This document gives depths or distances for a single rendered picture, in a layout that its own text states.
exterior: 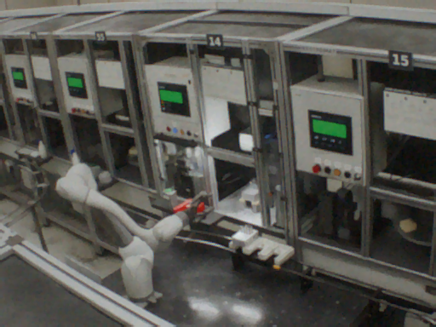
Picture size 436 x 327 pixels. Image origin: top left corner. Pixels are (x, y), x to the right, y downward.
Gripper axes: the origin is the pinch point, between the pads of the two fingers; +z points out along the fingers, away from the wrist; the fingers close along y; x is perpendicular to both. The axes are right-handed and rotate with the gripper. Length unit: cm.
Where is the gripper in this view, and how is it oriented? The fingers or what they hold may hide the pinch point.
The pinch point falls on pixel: (209, 202)
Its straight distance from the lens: 330.6
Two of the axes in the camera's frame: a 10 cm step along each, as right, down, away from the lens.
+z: 6.6, -3.7, 6.5
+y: -1.2, -9.1, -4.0
